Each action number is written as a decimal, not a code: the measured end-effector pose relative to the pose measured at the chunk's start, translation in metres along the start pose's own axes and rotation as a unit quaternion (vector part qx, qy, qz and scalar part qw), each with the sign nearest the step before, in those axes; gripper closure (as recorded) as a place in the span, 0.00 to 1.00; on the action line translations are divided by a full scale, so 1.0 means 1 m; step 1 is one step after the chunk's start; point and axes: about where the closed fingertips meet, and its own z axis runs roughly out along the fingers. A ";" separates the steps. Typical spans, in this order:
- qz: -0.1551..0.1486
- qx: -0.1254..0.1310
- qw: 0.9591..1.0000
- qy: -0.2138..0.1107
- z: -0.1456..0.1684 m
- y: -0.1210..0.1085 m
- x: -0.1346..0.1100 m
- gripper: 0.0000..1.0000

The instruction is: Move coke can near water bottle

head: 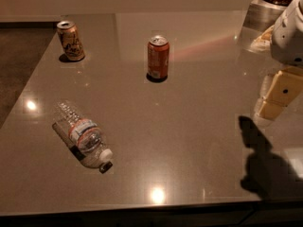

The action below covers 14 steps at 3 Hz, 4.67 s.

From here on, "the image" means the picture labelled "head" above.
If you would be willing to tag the clear plastic water bottle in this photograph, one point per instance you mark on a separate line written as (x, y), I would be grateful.
(82, 136)

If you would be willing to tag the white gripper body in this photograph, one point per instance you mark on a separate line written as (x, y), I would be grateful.
(288, 37)

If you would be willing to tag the metal dispenser base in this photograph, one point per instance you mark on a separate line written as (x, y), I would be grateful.
(261, 14)

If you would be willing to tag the tan patterned soda can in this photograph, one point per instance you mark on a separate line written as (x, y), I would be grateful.
(70, 40)

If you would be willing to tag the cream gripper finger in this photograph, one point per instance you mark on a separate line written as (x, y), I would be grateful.
(278, 91)
(263, 41)

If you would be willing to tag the red coke can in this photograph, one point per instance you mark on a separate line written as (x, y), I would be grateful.
(158, 58)

